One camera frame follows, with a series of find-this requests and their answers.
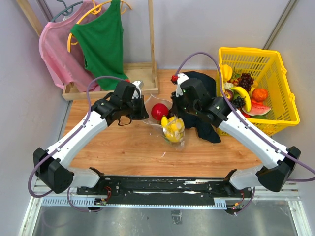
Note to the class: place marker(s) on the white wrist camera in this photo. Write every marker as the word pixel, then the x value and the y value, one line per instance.
pixel 178 80
pixel 137 93

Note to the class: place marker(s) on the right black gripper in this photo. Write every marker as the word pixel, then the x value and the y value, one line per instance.
pixel 175 108

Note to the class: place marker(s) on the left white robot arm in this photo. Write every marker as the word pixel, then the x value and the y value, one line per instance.
pixel 52 165

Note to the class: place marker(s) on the red apple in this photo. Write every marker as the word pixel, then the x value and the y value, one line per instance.
pixel 159 110

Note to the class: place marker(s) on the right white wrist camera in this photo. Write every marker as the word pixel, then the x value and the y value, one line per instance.
pixel 178 80

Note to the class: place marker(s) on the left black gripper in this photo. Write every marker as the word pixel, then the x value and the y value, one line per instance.
pixel 139 115

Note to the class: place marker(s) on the yellow plastic basket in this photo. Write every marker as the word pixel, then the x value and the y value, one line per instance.
pixel 267 68

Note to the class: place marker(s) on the orange fruit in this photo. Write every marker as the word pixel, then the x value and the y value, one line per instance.
pixel 259 94

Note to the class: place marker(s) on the pink shirt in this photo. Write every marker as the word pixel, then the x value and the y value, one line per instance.
pixel 65 67

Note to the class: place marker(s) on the clear zip top bag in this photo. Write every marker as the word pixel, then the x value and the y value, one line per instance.
pixel 155 124

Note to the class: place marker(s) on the green tank top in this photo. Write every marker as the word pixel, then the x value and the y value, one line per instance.
pixel 101 41

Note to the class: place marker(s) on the dark purple grape bunch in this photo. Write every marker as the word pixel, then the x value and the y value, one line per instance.
pixel 246 81

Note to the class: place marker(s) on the yellow lemon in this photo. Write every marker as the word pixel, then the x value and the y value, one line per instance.
pixel 175 130

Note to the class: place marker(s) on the yellow banana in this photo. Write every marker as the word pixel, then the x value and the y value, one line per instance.
pixel 164 121

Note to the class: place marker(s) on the grey clothes hanger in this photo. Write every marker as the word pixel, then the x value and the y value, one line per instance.
pixel 67 11

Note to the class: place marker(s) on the wooden clothes rack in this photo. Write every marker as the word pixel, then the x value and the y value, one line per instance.
pixel 145 71

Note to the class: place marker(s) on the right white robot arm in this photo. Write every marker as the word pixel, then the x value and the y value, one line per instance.
pixel 277 160

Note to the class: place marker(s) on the watermelon slice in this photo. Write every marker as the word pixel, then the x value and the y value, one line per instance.
pixel 257 110

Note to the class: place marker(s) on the green lime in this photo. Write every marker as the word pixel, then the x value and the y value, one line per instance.
pixel 259 117

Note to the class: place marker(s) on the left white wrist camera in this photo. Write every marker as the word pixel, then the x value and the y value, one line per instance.
pixel 137 93

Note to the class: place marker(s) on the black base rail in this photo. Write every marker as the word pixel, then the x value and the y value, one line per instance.
pixel 164 191

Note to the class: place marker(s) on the dark navy cloth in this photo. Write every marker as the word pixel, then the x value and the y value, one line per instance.
pixel 203 127

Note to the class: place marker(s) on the black grape bunch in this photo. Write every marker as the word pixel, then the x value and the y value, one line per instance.
pixel 239 102

